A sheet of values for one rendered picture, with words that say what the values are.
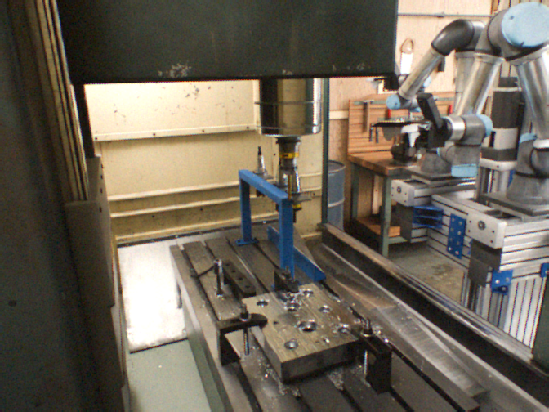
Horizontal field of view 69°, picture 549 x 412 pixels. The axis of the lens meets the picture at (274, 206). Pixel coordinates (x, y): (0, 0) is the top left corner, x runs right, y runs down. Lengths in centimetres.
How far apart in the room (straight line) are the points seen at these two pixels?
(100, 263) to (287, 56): 50
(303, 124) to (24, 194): 56
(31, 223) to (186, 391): 101
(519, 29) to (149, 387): 154
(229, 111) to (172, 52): 121
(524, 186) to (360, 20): 92
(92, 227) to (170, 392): 90
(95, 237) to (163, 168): 128
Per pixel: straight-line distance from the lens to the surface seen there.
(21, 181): 55
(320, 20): 86
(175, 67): 76
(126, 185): 193
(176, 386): 149
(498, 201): 160
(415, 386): 106
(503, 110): 180
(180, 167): 194
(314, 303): 114
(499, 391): 150
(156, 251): 197
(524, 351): 146
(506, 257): 158
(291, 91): 88
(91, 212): 66
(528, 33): 135
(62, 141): 67
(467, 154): 136
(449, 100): 449
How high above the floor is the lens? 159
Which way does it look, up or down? 18 degrees down
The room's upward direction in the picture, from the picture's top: 2 degrees counter-clockwise
